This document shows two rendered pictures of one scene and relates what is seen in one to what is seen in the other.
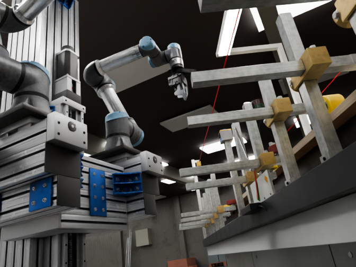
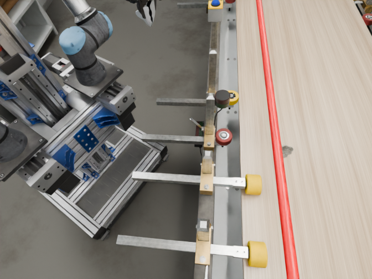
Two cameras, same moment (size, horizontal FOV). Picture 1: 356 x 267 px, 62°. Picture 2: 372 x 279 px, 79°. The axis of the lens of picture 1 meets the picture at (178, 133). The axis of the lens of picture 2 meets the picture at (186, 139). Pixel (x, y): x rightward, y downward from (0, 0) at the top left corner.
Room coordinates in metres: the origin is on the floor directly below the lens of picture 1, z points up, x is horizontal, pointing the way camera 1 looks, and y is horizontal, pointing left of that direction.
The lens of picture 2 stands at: (0.58, -0.38, 1.82)
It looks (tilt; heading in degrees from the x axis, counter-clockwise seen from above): 59 degrees down; 17
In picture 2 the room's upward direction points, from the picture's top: 8 degrees counter-clockwise
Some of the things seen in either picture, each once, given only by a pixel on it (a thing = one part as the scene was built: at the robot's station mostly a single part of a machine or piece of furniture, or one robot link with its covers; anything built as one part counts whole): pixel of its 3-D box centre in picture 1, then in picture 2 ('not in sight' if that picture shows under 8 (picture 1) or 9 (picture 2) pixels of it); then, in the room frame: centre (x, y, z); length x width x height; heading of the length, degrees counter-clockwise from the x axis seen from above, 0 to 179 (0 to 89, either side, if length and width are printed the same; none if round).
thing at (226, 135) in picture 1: (225, 136); (215, 11); (1.70, -0.29, 1.18); 0.07 x 0.07 x 0.08; 4
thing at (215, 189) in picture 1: (217, 202); not in sight; (2.44, -0.24, 0.91); 0.04 x 0.04 x 0.48; 4
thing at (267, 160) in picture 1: (264, 163); (210, 138); (1.17, -0.33, 0.84); 0.14 x 0.06 x 0.05; 4
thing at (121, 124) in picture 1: (117, 125); (77, 46); (1.36, 0.30, 1.20); 0.13 x 0.12 x 0.14; 163
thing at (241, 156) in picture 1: (245, 165); (211, 87); (1.45, -0.31, 0.92); 0.04 x 0.04 x 0.48; 4
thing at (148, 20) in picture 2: (179, 92); (142, 15); (1.37, -0.04, 1.35); 0.06 x 0.03 x 0.09; 66
